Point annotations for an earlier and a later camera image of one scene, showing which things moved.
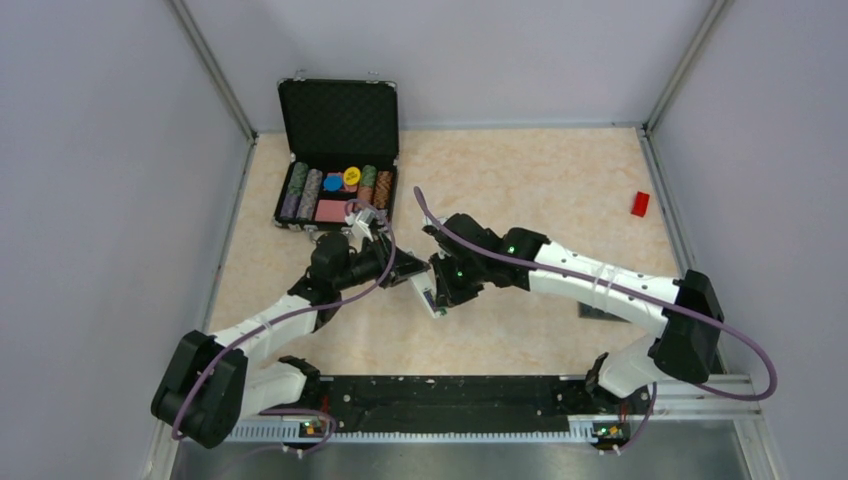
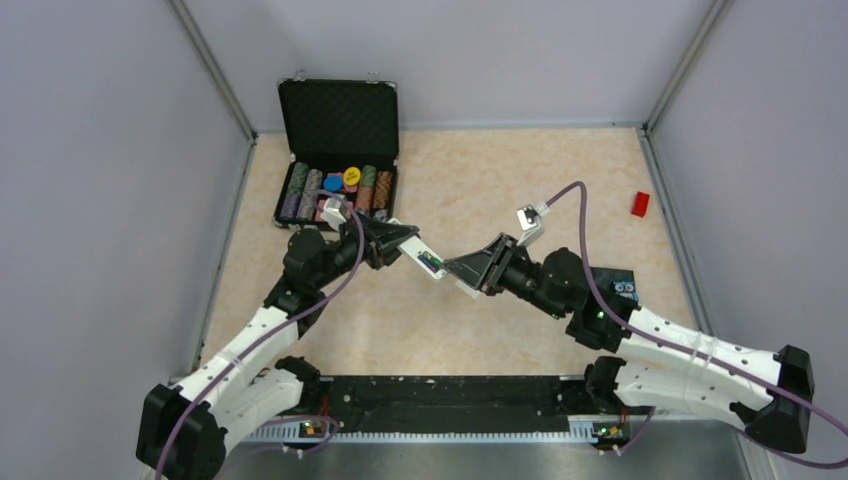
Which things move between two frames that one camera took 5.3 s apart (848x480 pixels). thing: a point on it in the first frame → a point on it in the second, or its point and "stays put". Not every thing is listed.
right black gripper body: [461, 281] → [512, 272]
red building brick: [640, 204] stays put
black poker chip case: [343, 141] stays put
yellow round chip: [352, 176] stays put
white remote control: [424, 281] → [419, 251]
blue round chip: [332, 183] stays put
